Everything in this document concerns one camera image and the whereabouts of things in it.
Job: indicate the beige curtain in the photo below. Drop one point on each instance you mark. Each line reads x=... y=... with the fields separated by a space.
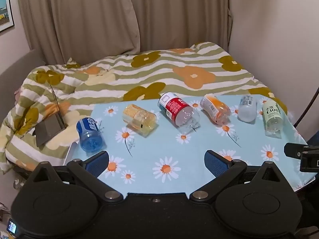
x=99 y=17

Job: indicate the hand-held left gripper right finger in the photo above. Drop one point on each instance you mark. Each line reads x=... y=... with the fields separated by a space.
x=214 y=165

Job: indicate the yellow clear plastic cup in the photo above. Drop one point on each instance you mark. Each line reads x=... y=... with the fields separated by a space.
x=138 y=120

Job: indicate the framed wall picture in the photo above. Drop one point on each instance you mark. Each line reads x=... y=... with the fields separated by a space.
x=5 y=10

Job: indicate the striped floral blanket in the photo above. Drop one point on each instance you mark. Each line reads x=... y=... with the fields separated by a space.
x=174 y=64

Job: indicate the orange label plastic cup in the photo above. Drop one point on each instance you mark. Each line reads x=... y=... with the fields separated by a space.
x=214 y=108

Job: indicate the red label plastic cup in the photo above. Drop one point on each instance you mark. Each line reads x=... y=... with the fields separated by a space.
x=175 y=107

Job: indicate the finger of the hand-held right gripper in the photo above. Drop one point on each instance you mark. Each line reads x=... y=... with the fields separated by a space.
x=292 y=150

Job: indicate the blue label plastic cup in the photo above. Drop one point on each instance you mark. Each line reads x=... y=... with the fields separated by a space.
x=89 y=134

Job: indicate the daisy print blue tablecloth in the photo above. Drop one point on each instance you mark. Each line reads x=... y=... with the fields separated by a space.
x=159 y=145

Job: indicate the grey laptop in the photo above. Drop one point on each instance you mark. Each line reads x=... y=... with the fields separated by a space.
x=48 y=129

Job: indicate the small screen device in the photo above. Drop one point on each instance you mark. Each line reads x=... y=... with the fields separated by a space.
x=13 y=227

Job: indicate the green label plastic cup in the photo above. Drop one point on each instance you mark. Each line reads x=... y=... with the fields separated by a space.
x=271 y=117

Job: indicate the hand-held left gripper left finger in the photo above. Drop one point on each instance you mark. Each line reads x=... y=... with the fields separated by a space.
x=97 y=165

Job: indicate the frosted white plastic cup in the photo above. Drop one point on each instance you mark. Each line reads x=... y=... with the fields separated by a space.
x=247 y=109

